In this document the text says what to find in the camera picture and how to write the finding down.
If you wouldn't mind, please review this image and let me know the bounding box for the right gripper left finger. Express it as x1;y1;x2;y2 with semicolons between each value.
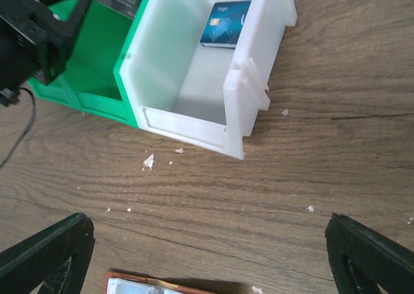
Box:
1;212;95;293

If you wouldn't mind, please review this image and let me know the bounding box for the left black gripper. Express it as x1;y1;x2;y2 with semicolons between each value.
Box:
1;0;93;106

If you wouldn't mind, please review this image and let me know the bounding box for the blue VIP card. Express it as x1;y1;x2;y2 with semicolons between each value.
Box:
200;1;251;49

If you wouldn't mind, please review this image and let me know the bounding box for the middle green storage bin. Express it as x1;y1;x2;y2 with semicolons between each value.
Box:
28;0;149;128

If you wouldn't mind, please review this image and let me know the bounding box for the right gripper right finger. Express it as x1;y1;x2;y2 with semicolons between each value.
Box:
325;213;413;293

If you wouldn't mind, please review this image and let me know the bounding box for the brown leather card holder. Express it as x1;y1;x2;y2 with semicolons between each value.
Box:
103;270;246;294

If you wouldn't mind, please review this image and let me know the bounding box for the white storage bin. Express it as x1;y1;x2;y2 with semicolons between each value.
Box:
119;0;298;159

